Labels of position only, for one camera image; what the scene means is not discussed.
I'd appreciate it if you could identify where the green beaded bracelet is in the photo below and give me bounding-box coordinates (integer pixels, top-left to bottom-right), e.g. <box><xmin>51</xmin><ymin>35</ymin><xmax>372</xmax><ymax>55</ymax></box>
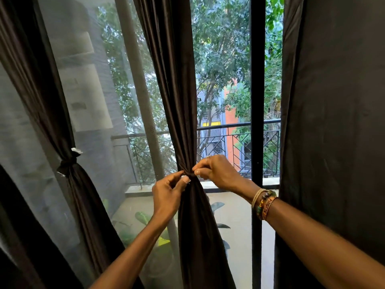
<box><xmin>255</xmin><ymin>191</ymin><xmax>277</xmax><ymax>219</ymax></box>

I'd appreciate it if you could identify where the person's right hand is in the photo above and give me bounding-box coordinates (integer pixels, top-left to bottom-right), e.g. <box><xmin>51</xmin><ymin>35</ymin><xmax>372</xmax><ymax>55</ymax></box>
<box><xmin>192</xmin><ymin>154</ymin><xmax>250</xmax><ymax>197</ymax></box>

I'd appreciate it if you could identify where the dark brown curtain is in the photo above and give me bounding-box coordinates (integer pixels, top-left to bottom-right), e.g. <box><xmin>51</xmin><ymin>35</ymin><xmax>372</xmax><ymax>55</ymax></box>
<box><xmin>0</xmin><ymin>164</ymin><xmax>83</xmax><ymax>289</ymax></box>
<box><xmin>274</xmin><ymin>0</ymin><xmax>385</xmax><ymax>289</ymax></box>
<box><xmin>132</xmin><ymin>0</ymin><xmax>237</xmax><ymax>289</ymax></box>
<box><xmin>0</xmin><ymin>0</ymin><xmax>145</xmax><ymax>289</ymax></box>

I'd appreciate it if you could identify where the orange brick building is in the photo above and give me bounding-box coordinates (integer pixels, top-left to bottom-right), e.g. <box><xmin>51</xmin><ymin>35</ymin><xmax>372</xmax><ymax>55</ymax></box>
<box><xmin>224</xmin><ymin>84</ymin><xmax>244</xmax><ymax>172</ymax></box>

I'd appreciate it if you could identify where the black metal balcony railing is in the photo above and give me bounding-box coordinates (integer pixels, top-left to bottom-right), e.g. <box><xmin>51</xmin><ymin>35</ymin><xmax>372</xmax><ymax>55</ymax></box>
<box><xmin>111</xmin><ymin>118</ymin><xmax>282</xmax><ymax>185</ymax></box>

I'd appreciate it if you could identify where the person's left forearm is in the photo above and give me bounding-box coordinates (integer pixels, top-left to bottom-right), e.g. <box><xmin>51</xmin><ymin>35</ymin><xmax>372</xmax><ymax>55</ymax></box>
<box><xmin>89</xmin><ymin>213</ymin><xmax>178</xmax><ymax>289</ymax></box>

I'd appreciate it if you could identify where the grey concrete building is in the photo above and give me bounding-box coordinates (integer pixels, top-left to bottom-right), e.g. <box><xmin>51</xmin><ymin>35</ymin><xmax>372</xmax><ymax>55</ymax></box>
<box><xmin>37</xmin><ymin>0</ymin><xmax>136</xmax><ymax>190</ymax></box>

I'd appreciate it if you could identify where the person's left hand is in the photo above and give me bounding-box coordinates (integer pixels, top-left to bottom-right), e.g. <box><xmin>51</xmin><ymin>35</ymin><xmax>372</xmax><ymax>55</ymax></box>
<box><xmin>152</xmin><ymin>170</ymin><xmax>192</xmax><ymax>222</ymax></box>

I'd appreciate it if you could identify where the orange woven patterned bracelet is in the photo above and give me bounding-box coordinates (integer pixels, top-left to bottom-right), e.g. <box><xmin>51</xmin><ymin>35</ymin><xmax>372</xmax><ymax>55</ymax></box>
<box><xmin>261</xmin><ymin>197</ymin><xmax>279</xmax><ymax>221</ymax></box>

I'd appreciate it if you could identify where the person's right forearm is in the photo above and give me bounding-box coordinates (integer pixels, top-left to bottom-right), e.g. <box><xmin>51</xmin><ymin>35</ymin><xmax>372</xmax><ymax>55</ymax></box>
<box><xmin>237</xmin><ymin>179</ymin><xmax>385</xmax><ymax>289</ymax></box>

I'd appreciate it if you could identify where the green leafy potted plant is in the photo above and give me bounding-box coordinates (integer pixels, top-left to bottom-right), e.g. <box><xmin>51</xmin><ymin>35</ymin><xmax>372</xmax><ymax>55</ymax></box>
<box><xmin>102</xmin><ymin>198</ymin><xmax>172</xmax><ymax>256</ymax></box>

